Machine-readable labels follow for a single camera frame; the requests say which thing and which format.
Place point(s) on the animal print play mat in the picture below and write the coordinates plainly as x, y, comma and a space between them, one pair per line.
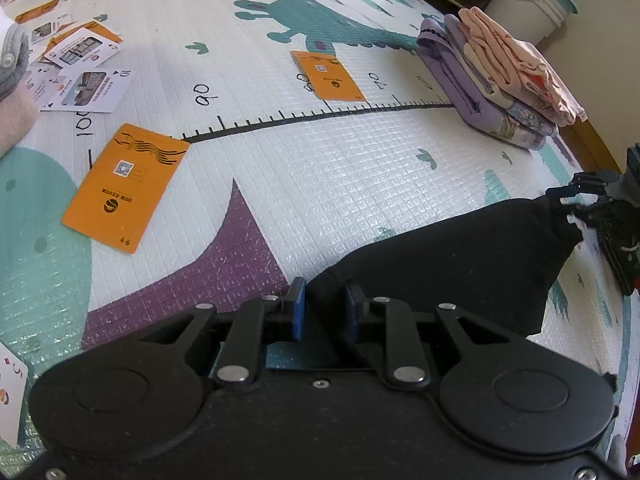
300, 160

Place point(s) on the orange card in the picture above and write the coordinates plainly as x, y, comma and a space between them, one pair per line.
327, 77
97, 35
125, 187
37, 10

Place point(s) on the light patterned folded garment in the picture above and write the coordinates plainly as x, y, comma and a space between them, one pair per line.
515, 115

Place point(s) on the black red folded garment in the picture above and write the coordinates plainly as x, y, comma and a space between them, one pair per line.
622, 265

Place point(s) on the pink floral folded garment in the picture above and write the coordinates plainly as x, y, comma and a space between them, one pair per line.
520, 65

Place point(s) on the folded pink purple clothes stack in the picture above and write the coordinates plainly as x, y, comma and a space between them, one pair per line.
460, 80

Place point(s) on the cluster of white cards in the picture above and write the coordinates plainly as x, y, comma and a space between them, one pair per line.
85, 85

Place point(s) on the white playing card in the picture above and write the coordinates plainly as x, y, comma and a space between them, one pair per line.
10, 390

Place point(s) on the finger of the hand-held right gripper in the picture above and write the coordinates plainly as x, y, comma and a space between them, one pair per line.
597, 179
592, 210

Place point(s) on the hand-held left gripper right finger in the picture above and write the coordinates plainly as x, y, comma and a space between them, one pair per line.
352, 315

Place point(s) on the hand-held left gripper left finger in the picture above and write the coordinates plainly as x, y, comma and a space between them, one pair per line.
298, 310

